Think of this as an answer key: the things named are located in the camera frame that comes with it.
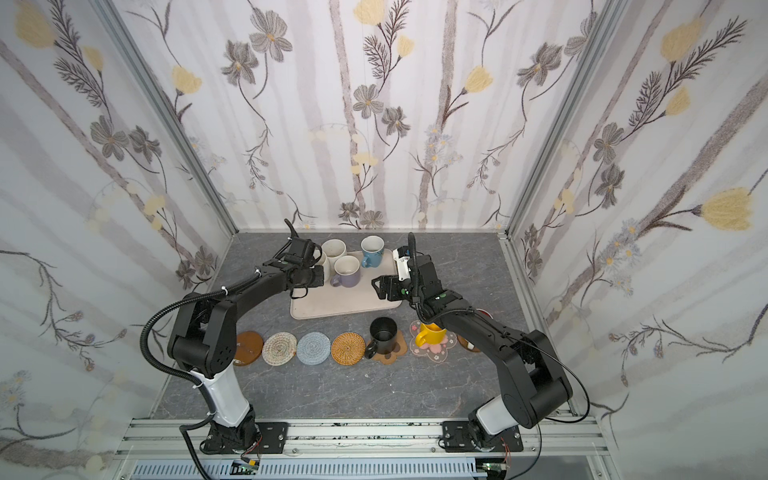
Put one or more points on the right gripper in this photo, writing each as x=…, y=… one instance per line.
x=390, y=287

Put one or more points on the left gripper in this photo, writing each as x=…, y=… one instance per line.
x=309, y=273

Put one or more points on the beige plastic tray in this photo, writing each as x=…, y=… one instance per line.
x=328, y=301

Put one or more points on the black mug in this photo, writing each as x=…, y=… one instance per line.
x=383, y=332

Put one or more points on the brown paw-shaped coaster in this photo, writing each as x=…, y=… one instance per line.
x=400, y=349

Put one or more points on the yellow mug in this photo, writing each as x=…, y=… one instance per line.
x=429, y=334

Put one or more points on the blue-grey round knitted coaster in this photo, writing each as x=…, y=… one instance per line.
x=313, y=348

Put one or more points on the white woven round coaster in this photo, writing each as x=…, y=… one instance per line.
x=279, y=349

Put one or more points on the pink flower coaster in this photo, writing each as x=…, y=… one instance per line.
x=435, y=353

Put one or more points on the brown wooden round coaster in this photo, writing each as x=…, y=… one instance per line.
x=249, y=345
x=467, y=345

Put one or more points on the white mug red inside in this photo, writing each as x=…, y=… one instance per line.
x=485, y=314

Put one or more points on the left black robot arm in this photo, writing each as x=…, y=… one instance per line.
x=203, y=344

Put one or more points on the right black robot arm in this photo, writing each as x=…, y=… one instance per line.
x=533, y=382

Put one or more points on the lavender mug white inside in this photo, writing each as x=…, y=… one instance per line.
x=346, y=272

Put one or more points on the light blue mug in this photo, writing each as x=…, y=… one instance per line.
x=372, y=248

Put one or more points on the white speckled mug rear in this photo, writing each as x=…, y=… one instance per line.
x=334, y=249

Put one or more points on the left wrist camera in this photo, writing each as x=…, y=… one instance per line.
x=302, y=252

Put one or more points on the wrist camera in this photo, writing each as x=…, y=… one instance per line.
x=402, y=257
x=302, y=252

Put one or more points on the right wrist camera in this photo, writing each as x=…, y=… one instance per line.
x=402, y=257

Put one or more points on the white slotted cable duct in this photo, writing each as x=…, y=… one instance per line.
x=377, y=468

